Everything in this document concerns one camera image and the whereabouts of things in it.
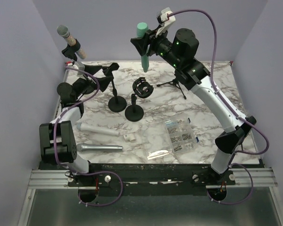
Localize white microphone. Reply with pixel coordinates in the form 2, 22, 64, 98
76, 122, 119, 136

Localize mint green microphone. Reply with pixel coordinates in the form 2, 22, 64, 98
136, 22, 150, 73

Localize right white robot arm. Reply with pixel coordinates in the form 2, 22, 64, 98
130, 28, 257, 185

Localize black tripod microphone stand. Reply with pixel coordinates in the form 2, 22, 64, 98
156, 70, 187, 100

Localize small white plastic block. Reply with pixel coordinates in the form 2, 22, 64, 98
123, 133, 136, 142

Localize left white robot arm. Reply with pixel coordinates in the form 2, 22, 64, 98
39, 62, 119, 186

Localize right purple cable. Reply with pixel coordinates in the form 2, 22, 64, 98
167, 8, 271, 205

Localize silver grey microphone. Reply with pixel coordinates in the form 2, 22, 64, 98
77, 143, 123, 153

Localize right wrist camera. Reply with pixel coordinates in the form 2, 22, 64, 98
155, 8, 176, 38

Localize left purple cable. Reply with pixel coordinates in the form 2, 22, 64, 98
53, 65, 123, 208

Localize round base clip stand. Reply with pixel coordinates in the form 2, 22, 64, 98
61, 39, 81, 61
102, 63, 127, 113

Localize clear plastic bag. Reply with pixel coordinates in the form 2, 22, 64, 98
147, 150, 170, 160

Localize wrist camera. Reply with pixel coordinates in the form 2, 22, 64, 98
155, 8, 176, 38
66, 61, 85, 71

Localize clear plastic screw box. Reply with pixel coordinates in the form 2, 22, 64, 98
145, 116, 200, 161

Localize purple cable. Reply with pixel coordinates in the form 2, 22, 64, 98
53, 65, 123, 208
167, 8, 271, 205

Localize glitter microphone silver head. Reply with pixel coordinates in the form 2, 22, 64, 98
57, 25, 87, 59

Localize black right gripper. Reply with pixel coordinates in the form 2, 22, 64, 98
131, 24, 181, 69

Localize round base shock mount stand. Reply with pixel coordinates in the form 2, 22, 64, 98
124, 77, 154, 122

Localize black mounting rail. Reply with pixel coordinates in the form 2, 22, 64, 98
37, 161, 236, 196

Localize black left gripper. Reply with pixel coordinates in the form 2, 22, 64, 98
72, 65, 113, 99

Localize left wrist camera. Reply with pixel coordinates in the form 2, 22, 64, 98
66, 61, 85, 71

